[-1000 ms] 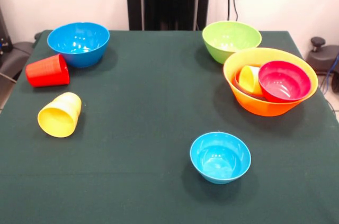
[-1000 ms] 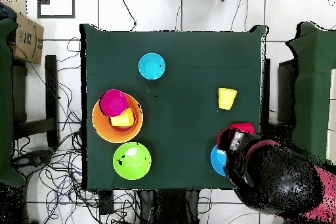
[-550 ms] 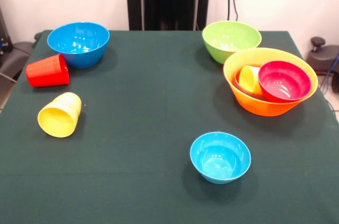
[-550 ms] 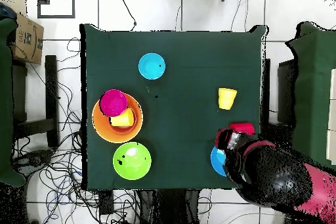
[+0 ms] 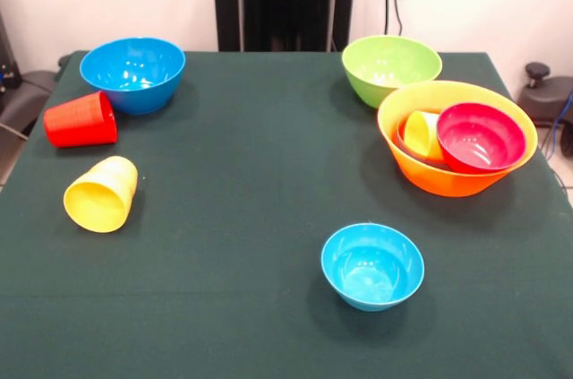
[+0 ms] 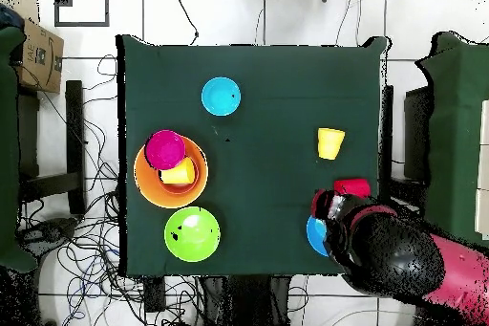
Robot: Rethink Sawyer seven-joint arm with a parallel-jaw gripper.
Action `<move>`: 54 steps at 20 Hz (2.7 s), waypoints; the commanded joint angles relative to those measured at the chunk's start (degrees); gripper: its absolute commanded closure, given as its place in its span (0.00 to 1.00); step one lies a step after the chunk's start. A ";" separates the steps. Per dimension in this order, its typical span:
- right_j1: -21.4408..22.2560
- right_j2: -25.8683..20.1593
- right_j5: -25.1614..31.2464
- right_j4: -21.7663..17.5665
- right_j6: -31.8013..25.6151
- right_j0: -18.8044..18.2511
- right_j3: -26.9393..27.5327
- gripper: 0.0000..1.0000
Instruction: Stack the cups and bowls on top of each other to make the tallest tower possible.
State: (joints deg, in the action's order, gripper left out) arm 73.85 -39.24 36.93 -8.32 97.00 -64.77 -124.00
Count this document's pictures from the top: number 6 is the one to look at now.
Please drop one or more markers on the small light blue bowl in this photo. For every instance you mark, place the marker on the small light blue bowl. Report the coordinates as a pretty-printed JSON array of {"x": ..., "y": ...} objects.
[{"x": 221, "y": 96}]

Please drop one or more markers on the small magenta bowl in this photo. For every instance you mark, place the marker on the small magenta bowl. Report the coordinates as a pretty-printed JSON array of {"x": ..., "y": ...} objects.
[{"x": 165, "y": 150}]

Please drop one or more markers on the black square frame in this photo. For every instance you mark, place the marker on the black square frame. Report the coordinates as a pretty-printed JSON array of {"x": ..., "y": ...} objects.
[{"x": 82, "y": 24}]

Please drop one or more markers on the large blue bowl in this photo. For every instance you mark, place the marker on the large blue bowl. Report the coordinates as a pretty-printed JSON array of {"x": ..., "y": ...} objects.
[{"x": 316, "y": 234}]

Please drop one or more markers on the small orange-red bowl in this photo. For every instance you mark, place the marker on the small orange-red bowl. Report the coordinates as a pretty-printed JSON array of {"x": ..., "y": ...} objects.
[{"x": 179, "y": 188}]

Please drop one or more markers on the white box stack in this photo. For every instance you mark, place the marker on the white box stack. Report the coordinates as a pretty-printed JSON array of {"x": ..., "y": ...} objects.
[{"x": 483, "y": 169}]

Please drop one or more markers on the large green bowl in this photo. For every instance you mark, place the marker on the large green bowl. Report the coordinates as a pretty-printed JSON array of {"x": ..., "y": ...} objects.
[{"x": 191, "y": 238}]

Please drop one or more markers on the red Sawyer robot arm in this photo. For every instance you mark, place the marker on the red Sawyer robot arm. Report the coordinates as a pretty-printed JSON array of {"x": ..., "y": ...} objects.
[{"x": 397, "y": 253}]

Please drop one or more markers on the large orange-yellow bowl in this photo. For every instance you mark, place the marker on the large orange-yellow bowl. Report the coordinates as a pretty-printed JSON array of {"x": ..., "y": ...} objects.
[{"x": 147, "y": 184}]

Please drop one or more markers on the orange-yellow cup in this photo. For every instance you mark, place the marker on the orange-yellow cup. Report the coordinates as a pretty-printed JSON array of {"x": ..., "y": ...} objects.
[{"x": 328, "y": 152}]

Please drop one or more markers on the green cloth-covered table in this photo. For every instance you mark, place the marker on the green cloth-covered table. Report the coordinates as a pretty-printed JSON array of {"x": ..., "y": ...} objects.
[
  {"x": 458, "y": 112},
  {"x": 7, "y": 150}
]

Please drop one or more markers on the yellow cup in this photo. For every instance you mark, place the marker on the yellow cup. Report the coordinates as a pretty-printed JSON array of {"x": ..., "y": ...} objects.
[
  {"x": 331, "y": 135},
  {"x": 177, "y": 175}
]

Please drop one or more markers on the red cup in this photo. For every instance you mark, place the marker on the red cup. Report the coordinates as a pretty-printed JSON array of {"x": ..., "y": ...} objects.
[{"x": 353, "y": 186}]

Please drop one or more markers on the cardboard box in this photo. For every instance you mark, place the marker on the cardboard box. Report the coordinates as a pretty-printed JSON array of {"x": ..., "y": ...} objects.
[{"x": 40, "y": 58}]

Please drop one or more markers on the dark green tablecloth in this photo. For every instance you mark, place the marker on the dark green tablecloth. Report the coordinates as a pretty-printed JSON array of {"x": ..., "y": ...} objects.
[{"x": 248, "y": 66}]

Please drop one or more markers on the black metal stand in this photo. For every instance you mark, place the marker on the black metal stand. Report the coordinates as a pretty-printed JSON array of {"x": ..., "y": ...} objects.
[{"x": 75, "y": 131}]

